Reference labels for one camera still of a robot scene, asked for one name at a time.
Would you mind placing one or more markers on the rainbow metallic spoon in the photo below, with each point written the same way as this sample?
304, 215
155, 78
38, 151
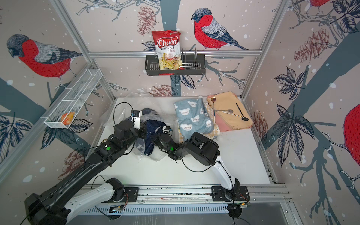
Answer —
213, 100

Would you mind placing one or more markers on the light blue bear blanket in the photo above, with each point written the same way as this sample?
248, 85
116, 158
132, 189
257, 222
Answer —
193, 117

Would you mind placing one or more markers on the red cassava chips bag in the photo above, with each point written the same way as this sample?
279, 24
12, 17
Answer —
168, 49

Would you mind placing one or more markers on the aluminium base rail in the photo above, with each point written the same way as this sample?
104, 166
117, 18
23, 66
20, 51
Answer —
178, 194

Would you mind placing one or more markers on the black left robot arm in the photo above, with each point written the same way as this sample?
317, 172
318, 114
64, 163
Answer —
58, 205

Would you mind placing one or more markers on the navy blue star blanket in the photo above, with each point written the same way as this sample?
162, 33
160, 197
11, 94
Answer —
154, 126

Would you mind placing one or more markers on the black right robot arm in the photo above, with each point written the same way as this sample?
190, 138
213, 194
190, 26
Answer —
206, 152

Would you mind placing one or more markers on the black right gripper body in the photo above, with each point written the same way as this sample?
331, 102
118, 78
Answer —
157, 142

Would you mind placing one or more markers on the dark grey wall rack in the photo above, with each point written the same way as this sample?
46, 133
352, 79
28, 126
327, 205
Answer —
186, 63

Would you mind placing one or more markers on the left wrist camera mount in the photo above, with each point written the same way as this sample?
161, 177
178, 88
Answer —
136, 118

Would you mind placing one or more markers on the black spoon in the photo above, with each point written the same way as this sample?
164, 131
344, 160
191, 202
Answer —
242, 115

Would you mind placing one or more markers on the beige checkered blanket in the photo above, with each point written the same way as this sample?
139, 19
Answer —
215, 132

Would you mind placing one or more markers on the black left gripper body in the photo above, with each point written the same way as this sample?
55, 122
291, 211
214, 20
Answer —
136, 133

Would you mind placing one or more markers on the clear plastic vacuum bag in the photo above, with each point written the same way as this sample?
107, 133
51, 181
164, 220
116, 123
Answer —
109, 152

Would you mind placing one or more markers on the orange item in basket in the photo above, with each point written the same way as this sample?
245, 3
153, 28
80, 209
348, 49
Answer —
67, 118

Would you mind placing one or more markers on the silver spoon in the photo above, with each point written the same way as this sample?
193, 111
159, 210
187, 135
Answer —
228, 111

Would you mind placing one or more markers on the white wire mesh basket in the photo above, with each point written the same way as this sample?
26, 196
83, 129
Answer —
75, 97

